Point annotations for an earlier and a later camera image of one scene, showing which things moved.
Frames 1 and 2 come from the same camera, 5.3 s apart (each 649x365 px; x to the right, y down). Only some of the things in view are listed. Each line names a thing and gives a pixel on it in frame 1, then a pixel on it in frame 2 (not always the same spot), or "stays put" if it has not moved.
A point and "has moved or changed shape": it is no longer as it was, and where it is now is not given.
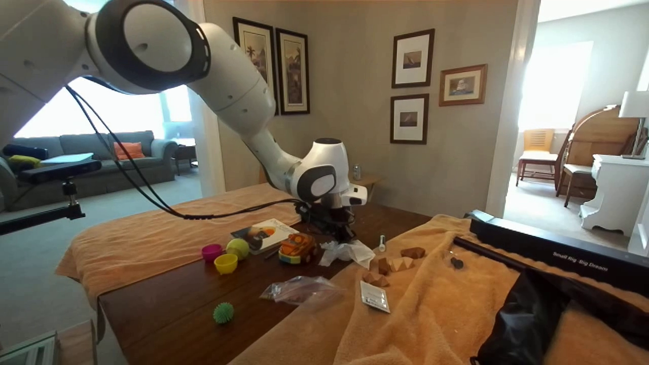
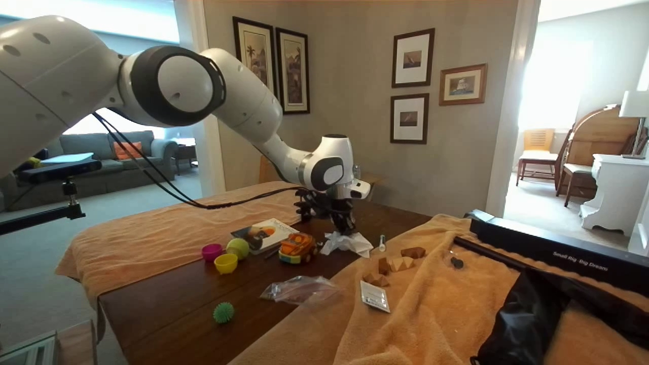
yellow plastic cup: [225, 265] stays put
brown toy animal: [380, 270] stays put
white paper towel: [354, 250] has moved or changed shape
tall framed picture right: [292, 64] stays put
